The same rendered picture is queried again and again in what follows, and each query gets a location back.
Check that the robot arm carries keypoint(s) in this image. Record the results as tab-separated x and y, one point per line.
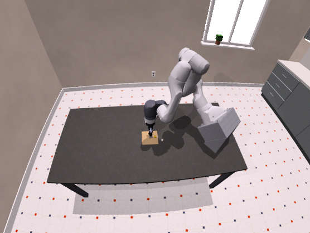
182	73

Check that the tan mat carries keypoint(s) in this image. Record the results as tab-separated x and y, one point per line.
147	141

